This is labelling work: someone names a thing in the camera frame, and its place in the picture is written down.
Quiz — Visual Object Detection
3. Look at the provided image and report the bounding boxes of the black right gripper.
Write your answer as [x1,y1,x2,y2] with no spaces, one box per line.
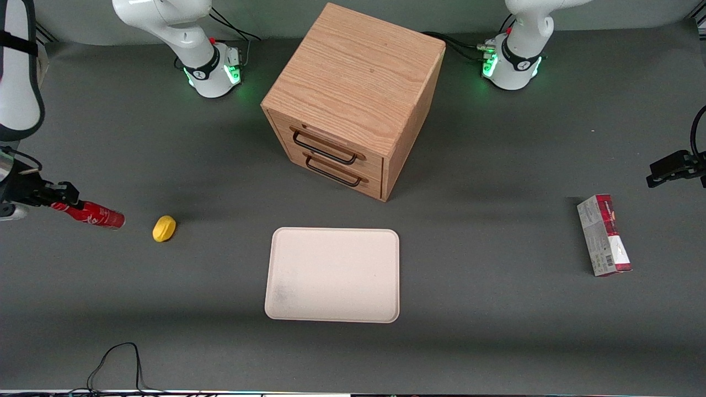
[0,146,84,210]

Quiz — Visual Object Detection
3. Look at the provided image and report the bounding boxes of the beige plastic tray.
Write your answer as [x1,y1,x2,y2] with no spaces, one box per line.
[264,227,400,324]

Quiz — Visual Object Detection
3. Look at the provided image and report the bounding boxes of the red coke bottle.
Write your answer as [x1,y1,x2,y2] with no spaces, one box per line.
[50,201,126,230]

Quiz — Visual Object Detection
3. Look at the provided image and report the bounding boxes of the black wire handle, wide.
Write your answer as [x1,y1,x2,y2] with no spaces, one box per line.
[292,129,359,166]

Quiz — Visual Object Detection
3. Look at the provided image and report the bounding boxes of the black right arm base cables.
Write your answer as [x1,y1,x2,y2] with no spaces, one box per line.
[174,8,261,70]

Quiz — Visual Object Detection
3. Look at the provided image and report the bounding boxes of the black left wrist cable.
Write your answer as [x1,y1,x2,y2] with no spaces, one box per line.
[690,105,706,160]

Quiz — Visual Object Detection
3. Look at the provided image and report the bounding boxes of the black wire handle, short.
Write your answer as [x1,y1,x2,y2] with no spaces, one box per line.
[304,155,362,187]

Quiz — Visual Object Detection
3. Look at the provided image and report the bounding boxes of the yellow lemon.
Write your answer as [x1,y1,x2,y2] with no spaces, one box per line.
[152,215,178,243]

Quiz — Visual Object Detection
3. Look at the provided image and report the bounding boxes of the thin black looped cable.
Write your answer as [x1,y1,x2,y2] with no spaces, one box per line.
[66,342,166,395]

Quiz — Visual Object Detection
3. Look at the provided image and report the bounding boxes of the black arm base cables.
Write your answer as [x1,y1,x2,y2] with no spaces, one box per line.
[421,13,517,63]
[174,8,261,70]

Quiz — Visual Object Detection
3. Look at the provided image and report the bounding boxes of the wooden drawer cabinet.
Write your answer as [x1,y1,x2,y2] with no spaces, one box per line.
[261,2,446,202]

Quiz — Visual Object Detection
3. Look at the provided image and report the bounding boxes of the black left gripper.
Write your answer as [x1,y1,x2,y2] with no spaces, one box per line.
[646,149,706,189]

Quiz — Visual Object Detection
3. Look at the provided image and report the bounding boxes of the wooden drawer with raised lip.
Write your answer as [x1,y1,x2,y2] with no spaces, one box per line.
[268,112,385,176]

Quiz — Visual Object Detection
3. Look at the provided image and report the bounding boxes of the plain wooden drawer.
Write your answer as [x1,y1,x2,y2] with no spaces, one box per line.
[280,148,383,201]

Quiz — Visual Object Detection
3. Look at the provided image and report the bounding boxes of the black left arm base cables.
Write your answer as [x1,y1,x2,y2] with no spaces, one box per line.
[421,13,517,63]

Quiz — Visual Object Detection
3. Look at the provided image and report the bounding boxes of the grey and red carton box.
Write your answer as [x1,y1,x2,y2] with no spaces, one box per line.
[576,194,633,277]

